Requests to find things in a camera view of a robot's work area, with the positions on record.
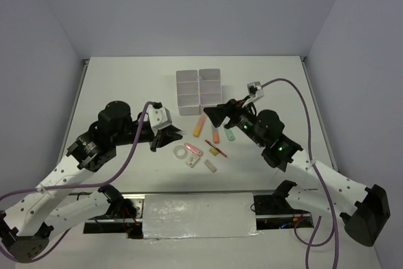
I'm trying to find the white divided container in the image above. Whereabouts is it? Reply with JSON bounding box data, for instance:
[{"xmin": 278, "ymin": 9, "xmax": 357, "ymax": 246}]
[
  {"xmin": 176, "ymin": 70, "xmax": 200, "ymax": 116},
  {"xmin": 198, "ymin": 69, "xmax": 222, "ymax": 110}
]

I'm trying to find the clear tape roll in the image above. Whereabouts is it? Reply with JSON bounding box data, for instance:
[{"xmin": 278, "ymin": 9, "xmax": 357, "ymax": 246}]
[{"xmin": 174, "ymin": 145, "xmax": 188, "ymax": 159}]

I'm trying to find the pink yellow highlighter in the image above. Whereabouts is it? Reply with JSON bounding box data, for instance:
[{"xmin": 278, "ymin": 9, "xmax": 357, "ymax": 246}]
[{"xmin": 193, "ymin": 114, "xmax": 207, "ymax": 137}]

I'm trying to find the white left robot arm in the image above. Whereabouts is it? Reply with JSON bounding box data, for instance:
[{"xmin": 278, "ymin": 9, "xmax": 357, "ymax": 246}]
[{"xmin": 1, "ymin": 101, "xmax": 183, "ymax": 263}]

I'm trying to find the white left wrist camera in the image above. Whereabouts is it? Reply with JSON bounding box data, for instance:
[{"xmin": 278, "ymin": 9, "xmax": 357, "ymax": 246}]
[{"xmin": 147, "ymin": 106, "xmax": 172, "ymax": 132}]

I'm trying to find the white red staple box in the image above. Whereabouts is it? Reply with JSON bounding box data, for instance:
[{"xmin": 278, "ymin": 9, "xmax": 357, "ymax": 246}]
[{"xmin": 185, "ymin": 154, "xmax": 200, "ymax": 168}]

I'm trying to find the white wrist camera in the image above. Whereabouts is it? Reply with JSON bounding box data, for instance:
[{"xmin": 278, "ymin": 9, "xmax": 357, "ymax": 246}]
[
  {"xmin": 243, "ymin": 81, "xmax": 264, "ymax": 107},
  {"xmin": 147, "ymin": 106, "xmax": 172, "ymax": 132}
]

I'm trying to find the red pen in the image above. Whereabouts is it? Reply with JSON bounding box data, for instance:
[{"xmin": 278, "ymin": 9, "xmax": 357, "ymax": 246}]
[{"xmin": 205, "ymin": 139, "xmax": 228, "ymax": 157}]

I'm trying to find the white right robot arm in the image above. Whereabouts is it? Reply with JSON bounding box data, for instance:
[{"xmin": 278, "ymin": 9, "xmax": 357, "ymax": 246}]
[{"xmin": 203, "ymin": 100, "xmax": 390, "ymax": 247}]

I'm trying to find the small yellow box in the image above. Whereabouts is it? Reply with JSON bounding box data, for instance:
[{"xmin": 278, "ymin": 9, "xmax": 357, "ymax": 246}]
[{"xmin": 209, "ymin": 147, "xmax": 218, "ymax": 156}]

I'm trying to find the pink utility knife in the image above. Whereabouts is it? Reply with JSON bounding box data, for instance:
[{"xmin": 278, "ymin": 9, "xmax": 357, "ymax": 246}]
[{"xmin": 184, "ymin": 142, "xmax": 203, "ymax": 157}]

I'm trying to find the silver foil cover plate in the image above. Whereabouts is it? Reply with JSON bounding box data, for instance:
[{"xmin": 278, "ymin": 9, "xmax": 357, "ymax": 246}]
[{"xmin": 142, "ymin": 193, "xmax": 258, "ymax": 239}]

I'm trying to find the white left divided container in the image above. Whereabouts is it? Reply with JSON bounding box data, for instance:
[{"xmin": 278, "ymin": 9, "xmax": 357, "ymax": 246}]
[{"xmin": 176, "ymin": 70, "xmax": 200, "ymax": 116}]

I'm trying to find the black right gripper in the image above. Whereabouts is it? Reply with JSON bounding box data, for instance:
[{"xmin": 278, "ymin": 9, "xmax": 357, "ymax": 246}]
[{"xmin": 203, "ymin": 96, "xmax": 266, "ymax": 147}]

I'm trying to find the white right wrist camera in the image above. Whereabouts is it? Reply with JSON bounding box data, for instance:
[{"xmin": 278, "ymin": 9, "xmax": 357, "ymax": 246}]
[{"xmin": 243, "ymin": 81, "xmax": 264, "ymax": 107}]

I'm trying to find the white right divided container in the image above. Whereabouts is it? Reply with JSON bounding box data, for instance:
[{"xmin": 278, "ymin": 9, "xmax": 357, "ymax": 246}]
[{"xmin": 198, "ymin": 69, "xmax": 222, "ymax": 110}]

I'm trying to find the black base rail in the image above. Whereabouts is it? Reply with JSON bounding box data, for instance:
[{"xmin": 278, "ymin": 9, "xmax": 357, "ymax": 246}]
[{"xmin": 83, "ymin": 192, "xmax": 313, "ymax": 239}]

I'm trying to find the white eraser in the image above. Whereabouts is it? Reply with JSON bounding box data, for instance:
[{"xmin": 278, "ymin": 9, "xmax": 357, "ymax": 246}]
[{"xmin": 204, "ymin": 159, "xmax": 217, "ymax": 173}]

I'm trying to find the orange highlighter clear cap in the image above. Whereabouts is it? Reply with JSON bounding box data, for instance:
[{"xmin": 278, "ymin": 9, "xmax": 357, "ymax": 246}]
[{"xmin": 212, "ymin": 125, "xmax": 220, "ymax": 144}]

